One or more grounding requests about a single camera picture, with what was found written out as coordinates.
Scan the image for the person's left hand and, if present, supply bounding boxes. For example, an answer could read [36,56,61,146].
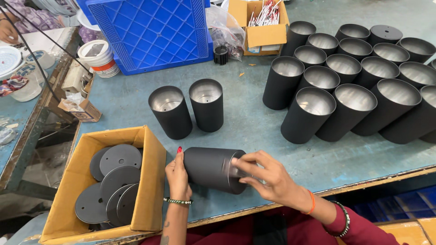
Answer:
[165,146,193,201]

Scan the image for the large open cardboard box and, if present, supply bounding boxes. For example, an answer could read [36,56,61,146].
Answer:
[39,125,168,244]

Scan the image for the white round lamp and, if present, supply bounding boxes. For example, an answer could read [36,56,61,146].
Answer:
[0,46,24,78]

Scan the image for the bundle of red white wires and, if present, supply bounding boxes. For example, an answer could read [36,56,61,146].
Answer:
[248,0,283,27]

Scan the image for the clear plastic bag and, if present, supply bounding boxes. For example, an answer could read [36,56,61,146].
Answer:
[205,4,246,62]

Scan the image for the cardboard box with flaps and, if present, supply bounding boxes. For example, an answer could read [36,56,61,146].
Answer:
[227,0,290,57]

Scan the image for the white tub with orange label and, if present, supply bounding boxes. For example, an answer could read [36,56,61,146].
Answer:
[77,39,121,79]

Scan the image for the orange wrist thread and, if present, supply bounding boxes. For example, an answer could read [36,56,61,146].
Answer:
[301,189,316,216]

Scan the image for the blue side table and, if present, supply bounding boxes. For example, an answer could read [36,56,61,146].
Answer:
[0,27,82,202]

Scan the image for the green beaded bracelet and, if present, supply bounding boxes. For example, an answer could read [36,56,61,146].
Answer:
[163,197,194,206]

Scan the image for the black cable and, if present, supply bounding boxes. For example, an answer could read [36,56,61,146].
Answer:
[6,0,83,66]
[0,6,62,103]

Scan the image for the tape roll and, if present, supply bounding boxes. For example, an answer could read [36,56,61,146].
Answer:
[15,64,45,86]
[25,50,56,71]

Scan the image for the small black heat sink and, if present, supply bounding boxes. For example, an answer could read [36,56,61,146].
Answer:
[213,45,229,66]

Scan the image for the blue plastic crate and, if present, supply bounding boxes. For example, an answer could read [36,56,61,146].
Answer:
[76,0,215,76]

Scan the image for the small printed cardboard box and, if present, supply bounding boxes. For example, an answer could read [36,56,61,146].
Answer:
[57,92,102,123]

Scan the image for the person's maroon clothing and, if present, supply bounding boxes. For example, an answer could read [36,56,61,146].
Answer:
[140,203,409,245]

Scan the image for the person's right hand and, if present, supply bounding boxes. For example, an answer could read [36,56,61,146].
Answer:
[231,150,310,212]

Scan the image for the black cylinder lamp housing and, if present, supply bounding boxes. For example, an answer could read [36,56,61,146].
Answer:
[189,78,225,133]
[183,147,255,195]
[148,85,193,140]

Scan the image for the pile of dark grey discs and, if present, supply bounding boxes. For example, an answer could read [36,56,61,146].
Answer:
[74,144,144,230]

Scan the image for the group of black cylinder housings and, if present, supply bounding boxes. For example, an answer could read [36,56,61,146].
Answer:
[262,21,436,145]

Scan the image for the green bangle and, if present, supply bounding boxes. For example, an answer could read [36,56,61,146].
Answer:
[323,200,351,238]

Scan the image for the blue crates under table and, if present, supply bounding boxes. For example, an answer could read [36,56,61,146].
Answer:
[350,185,436,222]

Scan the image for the white switch box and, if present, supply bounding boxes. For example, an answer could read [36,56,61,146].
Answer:
[61,59,92,95]

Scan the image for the white bowl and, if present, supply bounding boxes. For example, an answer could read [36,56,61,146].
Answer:
[76,9,102,32]

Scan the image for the yellow carton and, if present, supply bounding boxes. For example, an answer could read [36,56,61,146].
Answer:
[335,217,436,245]

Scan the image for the colourful cloth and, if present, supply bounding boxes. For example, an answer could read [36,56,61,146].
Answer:
[0,75,30,98]

